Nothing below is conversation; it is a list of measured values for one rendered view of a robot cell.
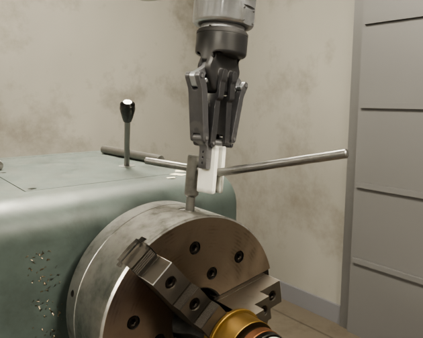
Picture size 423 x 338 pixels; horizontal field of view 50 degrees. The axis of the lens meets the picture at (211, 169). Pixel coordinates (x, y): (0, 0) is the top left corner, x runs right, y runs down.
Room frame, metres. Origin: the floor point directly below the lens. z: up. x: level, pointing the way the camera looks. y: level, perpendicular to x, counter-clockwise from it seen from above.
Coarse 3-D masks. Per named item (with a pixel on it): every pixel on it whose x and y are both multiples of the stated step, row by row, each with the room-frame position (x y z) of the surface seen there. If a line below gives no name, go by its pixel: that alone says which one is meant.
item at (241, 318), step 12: (228, 312) 0.56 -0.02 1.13; (240, 312) 0.57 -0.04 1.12; (252, 312) 0.58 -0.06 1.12; (216, 324) 0.55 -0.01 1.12; (228, 324) 0.55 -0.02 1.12; (240, 324) 0.54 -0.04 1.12; (252, 324) 0.54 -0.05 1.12; (264, 324) 0.55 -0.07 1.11; (204, 336) 0.57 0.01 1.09; (216, 336) 0.54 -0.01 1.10; (228, 336) 0.53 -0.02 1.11; (240, 336) 0.53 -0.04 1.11; (252, 336) 0.52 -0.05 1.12; (264, 336) 0.52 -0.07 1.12; (276, 336) 0.53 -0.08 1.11
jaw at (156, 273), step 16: (144, 240) 0.60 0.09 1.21; (128, 256) 0.59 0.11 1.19; (144, 256) 0.58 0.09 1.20; (144, 272) 0.57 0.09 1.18; (160, 272) 0.55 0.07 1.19; (176, 272) 0.56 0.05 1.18; (160, 288) 0.55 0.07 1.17; (176, 288) 0.56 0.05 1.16; (192, 288) 0.56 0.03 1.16; (176, 304) 0.55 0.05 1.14; (192, 304) 0.56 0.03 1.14; (208, 304) 0.57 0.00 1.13; (192, 320) 0.55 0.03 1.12; (208, 320) 0.54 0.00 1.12; (208, 336) 0.54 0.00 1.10
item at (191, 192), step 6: (192, 156) 0.67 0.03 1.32; (198, 156) 0.67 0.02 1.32; (192, 162) 0.67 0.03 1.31; (192, 168) 0.67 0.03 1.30; (186, 174) 0.68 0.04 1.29; (192, 174) 0.67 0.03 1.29; (186, 180) 0.67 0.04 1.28; (192, 180) 0.67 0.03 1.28; (186, 186) 0.67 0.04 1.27; (192, 186) 0.67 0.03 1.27; (186, 192) 0.67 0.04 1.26; (192, 192) 0.67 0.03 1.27; (198, 192) 0.68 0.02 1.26; (186, 198) 0.68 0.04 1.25; (192, 198) 0.67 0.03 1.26; (186, 204) 0.67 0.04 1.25; (192, 204) 0.67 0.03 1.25; (186, 210) 0.67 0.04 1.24; (192, 210) 0.67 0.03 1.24
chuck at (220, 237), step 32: (128, 224) 0.65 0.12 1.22; (160, 224) 0.62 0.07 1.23; (192, 224) 0.63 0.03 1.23; (224, 224) 0.66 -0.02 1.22; (96, 256) 0.63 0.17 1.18; (160, 256) 0.59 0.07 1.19; (192, 256) 0.63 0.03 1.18; (224, 256) 0.66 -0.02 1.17; (256, 256) 0.70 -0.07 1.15; (96, 288) 0.58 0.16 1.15; (128, 288) 0.56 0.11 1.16; (224, 288) 0.66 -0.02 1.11; (96, 320) 0.55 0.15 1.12; (128, 320) 0.56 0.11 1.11; (160, 320) 0.59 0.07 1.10
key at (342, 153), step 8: (320, 152) 0.57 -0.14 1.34; (328, 152) 0.56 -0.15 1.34; (336, 152) 0.55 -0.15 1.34; (344, 152) 0.55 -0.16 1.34; (144, 160) 0.73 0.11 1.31; (152, 160) 0.72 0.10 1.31; (160, 160) 0.72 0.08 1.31; (168, 160) 0.71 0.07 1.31; (272, 160) 0.60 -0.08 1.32; (280, 160) 0.59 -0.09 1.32; (288, 160) 0.59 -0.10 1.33; (296, 160) 0.58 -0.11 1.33; (304, 160) 0.57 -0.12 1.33; (312, 160) 0.57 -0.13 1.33; (320, 160) 0.56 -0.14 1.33; (328, 160) 0.56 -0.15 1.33; (176, 168) 0.70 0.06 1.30; (184, 168) 0.69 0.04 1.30; (224, 168) 0.64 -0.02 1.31; (232, 168) 0.64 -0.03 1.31; (240, 168) 0.63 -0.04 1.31; (248, 168) 0.62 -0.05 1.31; (256, 168) 0.61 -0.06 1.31; (264, 168) 0.61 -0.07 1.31; (272, 168) 0.60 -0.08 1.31
